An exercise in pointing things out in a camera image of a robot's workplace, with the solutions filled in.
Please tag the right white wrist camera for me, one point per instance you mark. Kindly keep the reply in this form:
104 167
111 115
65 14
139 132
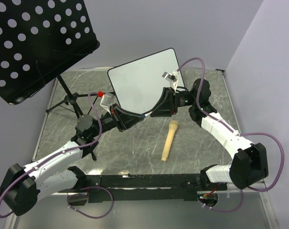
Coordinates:
172 79

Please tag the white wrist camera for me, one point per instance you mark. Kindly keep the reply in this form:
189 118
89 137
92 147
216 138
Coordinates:
106 99
172 79

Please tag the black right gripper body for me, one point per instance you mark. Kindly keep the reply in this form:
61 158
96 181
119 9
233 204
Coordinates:
176 102

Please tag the aluminium rail frame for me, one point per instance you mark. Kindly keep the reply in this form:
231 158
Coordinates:
27 134

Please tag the white blue whiteboard marker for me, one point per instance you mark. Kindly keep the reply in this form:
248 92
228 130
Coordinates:
145 115

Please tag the black perforated music stand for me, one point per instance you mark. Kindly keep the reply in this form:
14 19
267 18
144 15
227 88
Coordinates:
39 40

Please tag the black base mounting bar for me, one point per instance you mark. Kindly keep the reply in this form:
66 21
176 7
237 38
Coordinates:
143 187

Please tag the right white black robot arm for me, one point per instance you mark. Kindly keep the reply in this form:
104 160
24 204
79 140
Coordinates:
249 161

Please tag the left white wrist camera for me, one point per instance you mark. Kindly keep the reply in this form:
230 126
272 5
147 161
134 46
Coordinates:
106 99

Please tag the beige toy microphone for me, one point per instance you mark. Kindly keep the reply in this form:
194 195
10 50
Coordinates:
171 132

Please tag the white whiteboard black frame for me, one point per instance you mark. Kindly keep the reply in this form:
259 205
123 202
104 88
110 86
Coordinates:
138 84

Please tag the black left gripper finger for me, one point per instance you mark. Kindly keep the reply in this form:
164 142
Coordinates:
127 114
130 122

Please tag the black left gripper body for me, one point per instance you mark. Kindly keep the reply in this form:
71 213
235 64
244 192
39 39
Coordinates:
115 116

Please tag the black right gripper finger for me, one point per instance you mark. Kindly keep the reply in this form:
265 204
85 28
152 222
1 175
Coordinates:
166 96
162 110

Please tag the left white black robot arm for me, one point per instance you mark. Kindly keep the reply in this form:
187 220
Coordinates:
24 186

